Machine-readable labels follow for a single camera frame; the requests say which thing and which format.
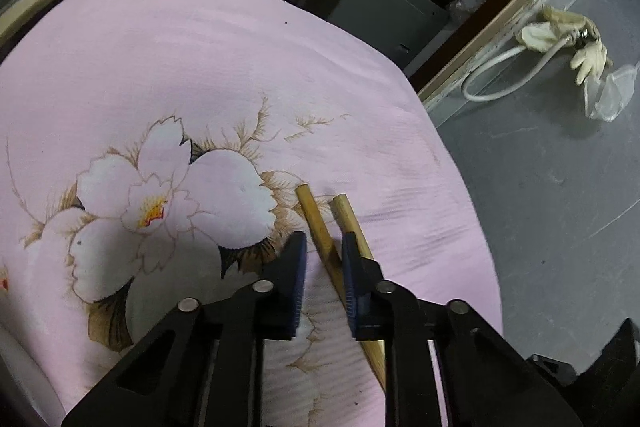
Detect pink floral tablecloth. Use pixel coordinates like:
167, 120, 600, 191
1, 0, 502, 414

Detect dark cabinet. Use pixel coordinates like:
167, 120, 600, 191
304, 0, 449, 68

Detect brown bamboo chopstick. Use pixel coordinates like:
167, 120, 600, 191
295, 184, 386, 392
331, 194, 374, 260

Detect cream rubber gloves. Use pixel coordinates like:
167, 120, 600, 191
515, 5, 613, 86

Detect white hose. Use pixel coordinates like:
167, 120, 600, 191
462, 33, 576, 103

